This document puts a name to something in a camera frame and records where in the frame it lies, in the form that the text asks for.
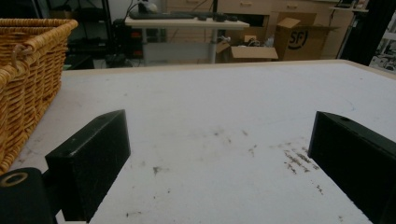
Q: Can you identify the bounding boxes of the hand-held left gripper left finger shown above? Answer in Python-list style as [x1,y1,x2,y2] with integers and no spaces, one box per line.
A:
[45,109,132,223]

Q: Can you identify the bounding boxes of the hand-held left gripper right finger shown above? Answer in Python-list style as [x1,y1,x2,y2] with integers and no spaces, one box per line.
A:
[307,110,396,224]

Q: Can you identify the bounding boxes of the wicker basket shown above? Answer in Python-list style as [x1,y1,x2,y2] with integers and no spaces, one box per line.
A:
[0,18,79,175]

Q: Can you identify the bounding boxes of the black metal rack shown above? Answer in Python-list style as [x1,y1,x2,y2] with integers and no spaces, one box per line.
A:
[34,0,113,68]

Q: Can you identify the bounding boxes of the black electronics box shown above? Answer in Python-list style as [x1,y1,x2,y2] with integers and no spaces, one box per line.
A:
[112,18,146,68]

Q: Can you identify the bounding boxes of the large cardboard box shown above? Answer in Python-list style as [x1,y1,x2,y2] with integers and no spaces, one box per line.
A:
[274,17,340,62]

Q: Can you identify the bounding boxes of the white table mat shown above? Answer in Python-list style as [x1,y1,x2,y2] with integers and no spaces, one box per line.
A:
[8,62,396,224]

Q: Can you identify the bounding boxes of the small open cardboard box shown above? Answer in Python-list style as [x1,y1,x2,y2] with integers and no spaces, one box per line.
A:
[216,40,279,64]

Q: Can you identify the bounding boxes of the black keyboard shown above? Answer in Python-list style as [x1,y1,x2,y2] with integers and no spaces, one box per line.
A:
[129,11,195,21]

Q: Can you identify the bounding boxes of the desk with white legs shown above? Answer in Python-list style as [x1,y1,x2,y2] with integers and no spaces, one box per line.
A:
[124,15,250,64]

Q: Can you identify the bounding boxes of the black metal post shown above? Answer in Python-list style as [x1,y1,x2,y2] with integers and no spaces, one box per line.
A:
[340,0,396,66]

